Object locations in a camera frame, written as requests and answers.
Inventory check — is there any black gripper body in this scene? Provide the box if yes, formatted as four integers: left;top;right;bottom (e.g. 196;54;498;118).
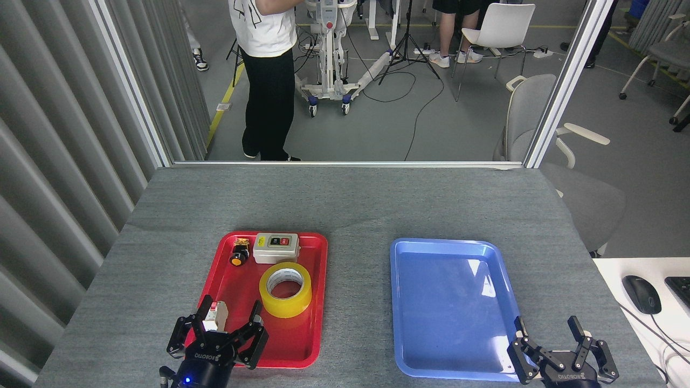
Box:
172;330;239;388
539;350;599;388

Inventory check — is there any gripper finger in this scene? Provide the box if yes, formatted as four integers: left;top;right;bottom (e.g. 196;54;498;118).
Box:
229;300;269;370
507;316;556;384
166;295;213;359
567;316;619;383

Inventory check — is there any yellow tape roll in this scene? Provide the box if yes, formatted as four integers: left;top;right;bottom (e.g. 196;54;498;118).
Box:
259;262;313;318

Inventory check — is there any red plastic tray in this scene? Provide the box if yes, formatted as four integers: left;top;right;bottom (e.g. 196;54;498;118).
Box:
183;231;328;369

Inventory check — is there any white circuit breaker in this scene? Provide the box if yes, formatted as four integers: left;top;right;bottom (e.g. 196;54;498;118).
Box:
203;301;229;332

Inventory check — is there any white desk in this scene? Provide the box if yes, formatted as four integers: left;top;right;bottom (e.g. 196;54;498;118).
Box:
592;257;690;388

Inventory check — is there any black computer mouse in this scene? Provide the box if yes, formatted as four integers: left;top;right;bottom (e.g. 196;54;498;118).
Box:
622;275;663;315

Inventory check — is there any blue plastic tray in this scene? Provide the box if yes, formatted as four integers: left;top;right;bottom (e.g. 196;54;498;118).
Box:
390;238;536;382

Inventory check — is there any black orange push button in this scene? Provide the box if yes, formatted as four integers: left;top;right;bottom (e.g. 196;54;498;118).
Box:
229;238;251;267

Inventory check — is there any black keyboard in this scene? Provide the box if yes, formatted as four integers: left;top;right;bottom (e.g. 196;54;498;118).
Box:
664;276;690;317

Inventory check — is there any grey pleated curtain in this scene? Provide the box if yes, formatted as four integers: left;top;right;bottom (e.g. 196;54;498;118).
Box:
0;0;212;388

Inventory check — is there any grey office chair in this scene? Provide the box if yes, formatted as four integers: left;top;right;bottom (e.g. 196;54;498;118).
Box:
493;74;627;258

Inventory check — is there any person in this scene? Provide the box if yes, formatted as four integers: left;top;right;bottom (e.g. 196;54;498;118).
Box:
228;0;302;162
429;0;505;68
560;0;618;69
183;22;209;72

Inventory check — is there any black tripod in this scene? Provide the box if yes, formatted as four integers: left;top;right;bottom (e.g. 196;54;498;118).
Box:
225;38;246;88
377;0;441;86

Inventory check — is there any white stand on wheels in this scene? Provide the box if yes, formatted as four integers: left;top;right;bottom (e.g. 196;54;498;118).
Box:
295;0;394;116

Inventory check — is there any grey chair on castors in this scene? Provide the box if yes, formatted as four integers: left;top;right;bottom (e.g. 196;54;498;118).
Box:
619;13;690;133

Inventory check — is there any white plastic chair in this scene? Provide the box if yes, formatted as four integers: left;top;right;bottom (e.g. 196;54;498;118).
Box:
452;3;537;102

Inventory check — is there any blue bin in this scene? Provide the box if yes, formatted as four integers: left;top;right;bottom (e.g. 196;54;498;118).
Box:
625;0;651;29

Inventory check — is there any grey switch box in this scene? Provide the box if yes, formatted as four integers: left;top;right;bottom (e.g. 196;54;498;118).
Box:
253;232;300;265

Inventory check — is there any silver frame rail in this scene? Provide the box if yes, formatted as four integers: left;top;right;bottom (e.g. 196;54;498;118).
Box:
172;160;523;168

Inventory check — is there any silver frame post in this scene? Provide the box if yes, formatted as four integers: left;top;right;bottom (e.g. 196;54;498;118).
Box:
523;0;615;169
89;0;174;168

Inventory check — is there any black floor cable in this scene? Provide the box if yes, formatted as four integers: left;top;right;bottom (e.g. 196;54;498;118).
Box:
362;51;445;161

